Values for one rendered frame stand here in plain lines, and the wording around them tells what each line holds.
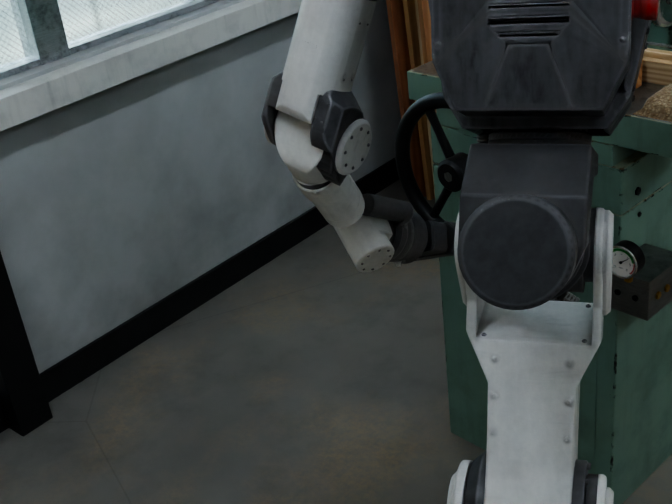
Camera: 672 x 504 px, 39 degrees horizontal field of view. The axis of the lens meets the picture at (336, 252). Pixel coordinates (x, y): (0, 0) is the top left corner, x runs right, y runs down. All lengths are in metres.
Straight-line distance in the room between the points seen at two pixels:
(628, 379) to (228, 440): 1.00
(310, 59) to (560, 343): 0.46
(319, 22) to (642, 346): 1.07
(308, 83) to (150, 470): 1.41
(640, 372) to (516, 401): 0.87
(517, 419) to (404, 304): 1.70
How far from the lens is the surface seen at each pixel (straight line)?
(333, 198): 1.32
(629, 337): 1.92
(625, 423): 2.04
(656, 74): 1.80
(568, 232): 0.93
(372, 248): 1.43
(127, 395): 2.67
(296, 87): 1.20
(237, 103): 2.95
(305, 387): 2.55
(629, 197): 1.75
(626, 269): 1.70
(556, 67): 0.99
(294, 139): 1.25
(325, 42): 1.18
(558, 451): 1.18
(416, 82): 1.94
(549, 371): 1.16
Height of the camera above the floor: 1.50
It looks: 28 degrees down
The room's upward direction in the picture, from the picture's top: 7 degrees counter-clockwise
